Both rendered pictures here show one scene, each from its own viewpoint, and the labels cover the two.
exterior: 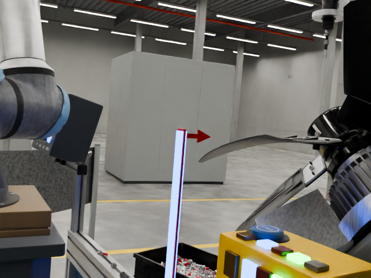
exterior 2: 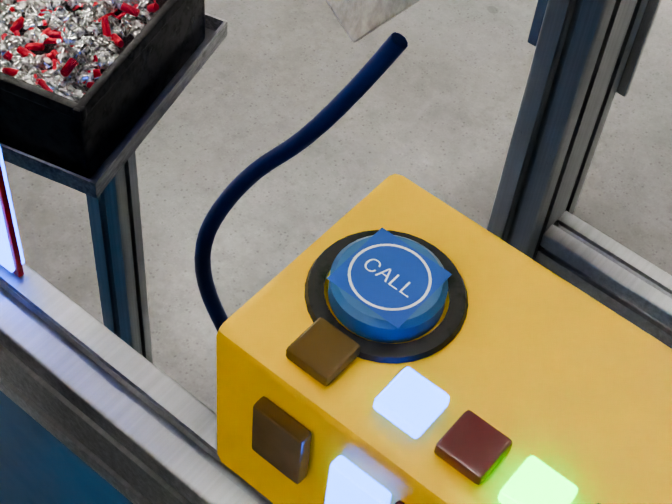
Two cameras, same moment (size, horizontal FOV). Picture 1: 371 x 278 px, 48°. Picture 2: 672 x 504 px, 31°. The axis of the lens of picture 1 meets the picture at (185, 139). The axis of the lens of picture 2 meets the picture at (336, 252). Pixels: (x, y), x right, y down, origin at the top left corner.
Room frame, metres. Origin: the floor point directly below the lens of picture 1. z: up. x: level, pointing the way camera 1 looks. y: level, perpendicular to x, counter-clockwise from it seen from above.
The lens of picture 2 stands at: (0.29, 0.01, 1.40)
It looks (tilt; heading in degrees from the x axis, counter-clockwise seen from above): 51 degrees down; 335
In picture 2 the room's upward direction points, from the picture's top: 7 degrees clockwise
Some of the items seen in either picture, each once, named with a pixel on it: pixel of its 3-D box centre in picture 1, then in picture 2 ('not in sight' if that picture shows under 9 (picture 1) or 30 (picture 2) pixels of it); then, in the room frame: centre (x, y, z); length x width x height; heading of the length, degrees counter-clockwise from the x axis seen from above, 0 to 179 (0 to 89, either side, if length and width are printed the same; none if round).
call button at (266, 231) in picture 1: (267, 233); (387, 288); (0.51, -0.11, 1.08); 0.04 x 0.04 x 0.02
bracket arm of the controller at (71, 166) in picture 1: (70, 164); not in sight; (1.26, 0.35, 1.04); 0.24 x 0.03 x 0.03; 31
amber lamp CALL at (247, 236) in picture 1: (245, 236); (323, 351); (0.49, -0.08, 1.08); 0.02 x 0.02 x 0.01; 31
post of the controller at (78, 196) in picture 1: (78, 197); not in sight; (1.18, 0.29, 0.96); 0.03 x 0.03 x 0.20; 31
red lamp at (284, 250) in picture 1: (282, 250); (473, 446); (0.45, -0.12, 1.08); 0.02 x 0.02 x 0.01; 31
